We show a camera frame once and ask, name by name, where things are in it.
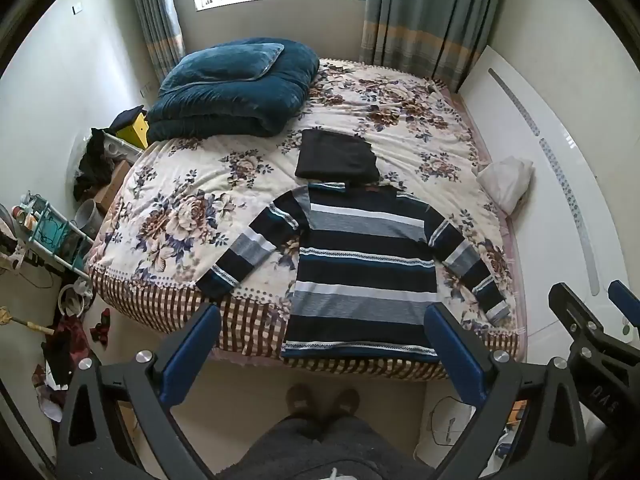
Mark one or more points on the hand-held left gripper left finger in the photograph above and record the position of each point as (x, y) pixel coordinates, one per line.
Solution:
(192, 340)

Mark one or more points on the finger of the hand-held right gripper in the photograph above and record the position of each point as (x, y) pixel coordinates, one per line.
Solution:
(570, 305)
(625, 300)

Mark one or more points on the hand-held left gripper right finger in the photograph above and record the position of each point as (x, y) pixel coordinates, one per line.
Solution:
(457, 355)

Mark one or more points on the striped blue grey sweater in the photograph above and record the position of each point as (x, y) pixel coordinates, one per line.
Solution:
(360, 280)

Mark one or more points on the red sock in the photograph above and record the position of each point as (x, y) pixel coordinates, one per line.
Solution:
(101, 327)

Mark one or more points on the brown slipper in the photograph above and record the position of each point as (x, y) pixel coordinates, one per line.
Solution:
(302, 402)
(346, 404)

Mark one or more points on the white round basin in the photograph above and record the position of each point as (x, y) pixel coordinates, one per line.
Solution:
(75, 300)

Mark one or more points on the red clothing pile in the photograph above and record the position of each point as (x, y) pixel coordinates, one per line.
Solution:
(65, 345)

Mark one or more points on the white cloth at bed edge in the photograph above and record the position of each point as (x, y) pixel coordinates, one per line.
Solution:
(507, 180)

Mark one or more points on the white bed headboard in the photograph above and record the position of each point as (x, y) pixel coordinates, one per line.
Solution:
(560, 160)

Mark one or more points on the floral bed blanket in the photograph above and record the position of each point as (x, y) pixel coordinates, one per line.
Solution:
(200, 190)

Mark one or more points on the person's legs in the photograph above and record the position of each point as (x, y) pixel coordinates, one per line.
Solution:
(325, 445)

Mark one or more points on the grey bucket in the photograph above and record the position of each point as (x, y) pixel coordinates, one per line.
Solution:
(89, 217)

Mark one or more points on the teal storage cart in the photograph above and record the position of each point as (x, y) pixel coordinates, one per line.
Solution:
(55, 235)

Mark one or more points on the cardboard box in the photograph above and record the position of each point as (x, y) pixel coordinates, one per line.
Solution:
(112, 185)

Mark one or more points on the hanging black clothing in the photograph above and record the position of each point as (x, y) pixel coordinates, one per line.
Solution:
(92, 165)

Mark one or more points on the white rack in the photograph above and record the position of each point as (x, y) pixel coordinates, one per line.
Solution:
(125, 147)

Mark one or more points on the yellow box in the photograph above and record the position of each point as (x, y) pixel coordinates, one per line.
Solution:
(134, 132)

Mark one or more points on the folded black garment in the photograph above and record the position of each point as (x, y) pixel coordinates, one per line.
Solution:
(337, 157)

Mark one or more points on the dark cloth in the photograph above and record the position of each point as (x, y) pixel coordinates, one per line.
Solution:
(125, 117)

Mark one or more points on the folded teal quilt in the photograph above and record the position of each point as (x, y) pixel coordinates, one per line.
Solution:
(235, 105)

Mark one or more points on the teal pillow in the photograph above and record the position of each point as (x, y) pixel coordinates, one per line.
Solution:
(225, 65)

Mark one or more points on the grey-green curtain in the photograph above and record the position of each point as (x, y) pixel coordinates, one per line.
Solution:
(157, 15)
(425, 15)

